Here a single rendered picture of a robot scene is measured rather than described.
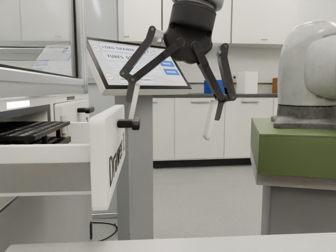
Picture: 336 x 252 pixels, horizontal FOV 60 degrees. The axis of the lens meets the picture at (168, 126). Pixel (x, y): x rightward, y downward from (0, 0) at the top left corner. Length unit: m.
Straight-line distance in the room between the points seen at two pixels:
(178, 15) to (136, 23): 3.35
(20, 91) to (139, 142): 1.04
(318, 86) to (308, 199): 0.29
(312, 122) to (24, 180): 0.67
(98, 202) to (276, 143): 0.47
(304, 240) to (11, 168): 0.38
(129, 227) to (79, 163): 1.25
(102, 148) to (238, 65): 4.12
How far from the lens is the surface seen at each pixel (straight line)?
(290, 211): 0.86
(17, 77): 0.51
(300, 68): 0.82
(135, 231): 1.62
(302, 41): 0.83
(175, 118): 3.46
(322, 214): 0.87
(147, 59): 1.53
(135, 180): 1.52
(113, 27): 2.17
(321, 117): 0.83
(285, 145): 0.72
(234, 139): 3.68
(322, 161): 0.75
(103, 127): 0.33
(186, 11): 0.49
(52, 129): 0.48
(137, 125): 0.44
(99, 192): 0.35
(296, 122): 0.82
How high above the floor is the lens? 0.96
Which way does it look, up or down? 7 degrees down
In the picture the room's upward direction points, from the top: straight up
